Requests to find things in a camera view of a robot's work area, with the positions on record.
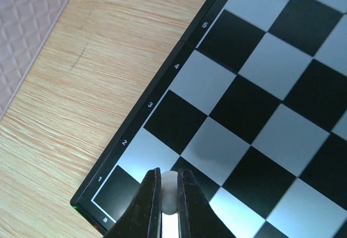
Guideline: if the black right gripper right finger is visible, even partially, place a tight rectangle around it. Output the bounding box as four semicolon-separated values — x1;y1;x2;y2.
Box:
177;170;233;238

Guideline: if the white chess pawn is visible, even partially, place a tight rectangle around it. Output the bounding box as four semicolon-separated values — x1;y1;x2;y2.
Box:
161;171;178;215

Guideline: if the gold tin of white pieces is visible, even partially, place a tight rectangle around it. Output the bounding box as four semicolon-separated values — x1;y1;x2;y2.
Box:
1;0;69;116

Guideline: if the black white chess board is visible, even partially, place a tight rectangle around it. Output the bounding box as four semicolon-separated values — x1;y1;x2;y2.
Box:
70;0;346;237

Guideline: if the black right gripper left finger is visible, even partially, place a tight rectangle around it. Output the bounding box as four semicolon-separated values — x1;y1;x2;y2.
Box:
104;168;162;238

